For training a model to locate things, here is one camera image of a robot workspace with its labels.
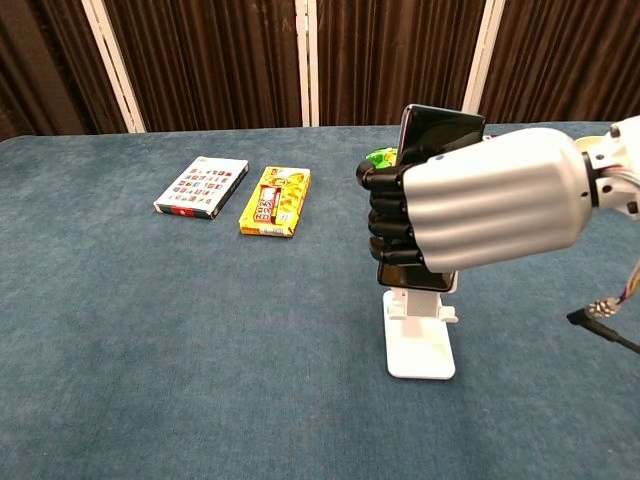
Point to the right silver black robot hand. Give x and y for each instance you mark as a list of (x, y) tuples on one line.
[(490, 200)]

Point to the dark brown curtain panel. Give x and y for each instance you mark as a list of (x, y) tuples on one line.
[(570, 60), (45, 65), (395, 60), (210, 65)]

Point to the yellow snack box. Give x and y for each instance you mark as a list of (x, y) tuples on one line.
[(277, 200)]

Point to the white phone stand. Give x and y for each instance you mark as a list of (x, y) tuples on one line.
[(420, 345)]

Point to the green orange snack bag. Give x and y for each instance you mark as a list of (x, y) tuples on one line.
[(382, 155)]

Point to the black smartphone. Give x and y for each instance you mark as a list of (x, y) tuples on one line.
[(442, 130)]

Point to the blue tablecloth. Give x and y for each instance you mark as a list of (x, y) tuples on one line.
[(200, 350)]

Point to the white picture-grid card box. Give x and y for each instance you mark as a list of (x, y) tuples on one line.
[(200, 189)]

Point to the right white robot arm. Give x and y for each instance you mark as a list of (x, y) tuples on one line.
[(617, 165)]

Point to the white screen frame post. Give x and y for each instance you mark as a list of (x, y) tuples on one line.
[(112, 65), (482, 60), (307, 60)]

